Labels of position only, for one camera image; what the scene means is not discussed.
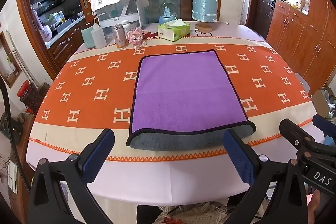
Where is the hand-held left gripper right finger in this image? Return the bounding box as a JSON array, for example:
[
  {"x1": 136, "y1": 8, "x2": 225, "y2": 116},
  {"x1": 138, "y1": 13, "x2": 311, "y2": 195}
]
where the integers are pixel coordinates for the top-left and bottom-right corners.
[{"x1": 223, "y1": 130, "x2": 308, "y2": 224}]

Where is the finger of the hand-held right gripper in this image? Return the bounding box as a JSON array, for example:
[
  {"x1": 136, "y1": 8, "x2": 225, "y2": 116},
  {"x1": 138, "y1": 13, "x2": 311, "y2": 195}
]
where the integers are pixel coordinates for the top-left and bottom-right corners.
[
  {"x1": 279, "y1": 118, "x2": 319, "y2": 161},
  {"x1": 312, "y1": 114, "x2": 336, "y2": 141}
]

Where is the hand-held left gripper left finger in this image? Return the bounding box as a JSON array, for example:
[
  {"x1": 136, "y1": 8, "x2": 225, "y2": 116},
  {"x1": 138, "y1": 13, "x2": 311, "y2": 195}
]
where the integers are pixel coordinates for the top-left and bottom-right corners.
[{"x1": 28, "y1": 128, "x2": 116, "y2": 224}]

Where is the purple and grey towel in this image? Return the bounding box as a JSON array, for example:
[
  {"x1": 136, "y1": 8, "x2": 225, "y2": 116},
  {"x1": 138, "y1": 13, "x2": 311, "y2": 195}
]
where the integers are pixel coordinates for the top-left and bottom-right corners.
[{"x1": 126, "y1": 49, "x2": 257, "y2": 151}]

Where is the cardboard box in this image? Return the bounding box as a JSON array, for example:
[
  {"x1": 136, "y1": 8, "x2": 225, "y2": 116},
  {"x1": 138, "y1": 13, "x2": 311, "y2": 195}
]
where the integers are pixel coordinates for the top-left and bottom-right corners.
[{"x1": 311, "y1": 87, "x2": 336, "y2": 119}]

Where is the fringed rug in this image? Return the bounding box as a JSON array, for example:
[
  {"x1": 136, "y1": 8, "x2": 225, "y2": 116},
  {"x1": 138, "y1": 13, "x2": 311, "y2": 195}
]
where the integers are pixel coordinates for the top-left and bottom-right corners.
[{"x1": 157, "y1": 200, "x2": 265, "y2": 224}]

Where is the orange patterned blanket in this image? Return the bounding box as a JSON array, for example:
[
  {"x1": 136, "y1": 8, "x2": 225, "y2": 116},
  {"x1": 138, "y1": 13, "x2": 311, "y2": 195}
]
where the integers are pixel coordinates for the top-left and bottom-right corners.
[{"x1": 28, "y1": 36, "x2": 314, "y2": 163}]

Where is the wooden shelf cabinet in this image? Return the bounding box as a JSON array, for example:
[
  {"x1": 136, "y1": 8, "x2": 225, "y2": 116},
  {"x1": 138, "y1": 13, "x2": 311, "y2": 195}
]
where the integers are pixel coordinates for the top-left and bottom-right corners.
[{"x1": 266, "y1": 0, "x2": 336, "y2": 96}]

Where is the red lidded jar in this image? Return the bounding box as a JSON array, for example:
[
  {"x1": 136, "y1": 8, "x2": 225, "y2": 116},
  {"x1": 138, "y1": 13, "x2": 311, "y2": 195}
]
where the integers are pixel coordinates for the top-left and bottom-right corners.
[{"x1": 17, "y1": 80, "x2": 44, "y2": 114}]

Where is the pale green cup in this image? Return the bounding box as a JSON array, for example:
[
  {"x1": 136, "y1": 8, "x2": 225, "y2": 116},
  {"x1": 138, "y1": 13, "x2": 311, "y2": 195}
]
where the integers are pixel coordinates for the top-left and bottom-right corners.
[{"x1": 81, "y1": 26, "x2": 95, "y2": 49}]

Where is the white squeeze bottle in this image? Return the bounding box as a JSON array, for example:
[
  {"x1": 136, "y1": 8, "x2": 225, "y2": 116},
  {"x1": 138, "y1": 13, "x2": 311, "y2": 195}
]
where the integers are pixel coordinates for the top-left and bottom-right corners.
[{"x1": 91, "y1": 16, "x2": 107, "y2": 49}]

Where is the metallic canister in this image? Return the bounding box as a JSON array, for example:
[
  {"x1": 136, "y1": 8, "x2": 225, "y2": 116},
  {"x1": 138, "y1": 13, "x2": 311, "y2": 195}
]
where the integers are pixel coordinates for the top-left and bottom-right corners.
[{"x1": 112, "y1": 24, "x2": 128, "y2": 50}]

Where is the pink block toy figure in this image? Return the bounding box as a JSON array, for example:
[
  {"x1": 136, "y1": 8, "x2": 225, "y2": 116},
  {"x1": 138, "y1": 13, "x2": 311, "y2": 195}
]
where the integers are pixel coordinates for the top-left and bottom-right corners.
[{"x1": 126, "y1": 28, "x2": 147, "y2": 50}]

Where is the green tissue box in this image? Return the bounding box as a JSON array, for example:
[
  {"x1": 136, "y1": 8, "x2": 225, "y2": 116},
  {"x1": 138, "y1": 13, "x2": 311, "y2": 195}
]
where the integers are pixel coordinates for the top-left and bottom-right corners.
[{"x1": 157, "y1": 19, "x2": 191, "y2": 42}]

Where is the white countertop appliance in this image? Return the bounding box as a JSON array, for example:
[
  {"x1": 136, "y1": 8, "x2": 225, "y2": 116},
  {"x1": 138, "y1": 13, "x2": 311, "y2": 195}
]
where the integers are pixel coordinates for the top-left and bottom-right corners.
[{"x1": 91, "y1": 0, "x2": 146, "y2": 30}]

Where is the blue table lamp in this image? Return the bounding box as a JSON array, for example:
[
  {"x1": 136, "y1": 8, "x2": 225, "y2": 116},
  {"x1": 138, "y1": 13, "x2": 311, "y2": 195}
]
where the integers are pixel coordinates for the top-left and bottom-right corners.
[{"x1": 192, "y1": 0, "x2": 219, "y2": 32}]

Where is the blue snow globe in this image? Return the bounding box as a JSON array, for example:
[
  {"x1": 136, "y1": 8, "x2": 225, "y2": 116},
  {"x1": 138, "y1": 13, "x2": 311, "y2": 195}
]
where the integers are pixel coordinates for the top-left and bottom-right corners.
[{"x1": 159, "y1": 2, "x2": 178, "y2": 25}]

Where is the wooden picture frame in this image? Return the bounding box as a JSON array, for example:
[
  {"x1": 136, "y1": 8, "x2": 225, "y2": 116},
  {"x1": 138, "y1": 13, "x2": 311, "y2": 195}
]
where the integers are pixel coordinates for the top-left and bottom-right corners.
[{"x1": 0, "y1": 31, "x2": 23, "y2": 88}]

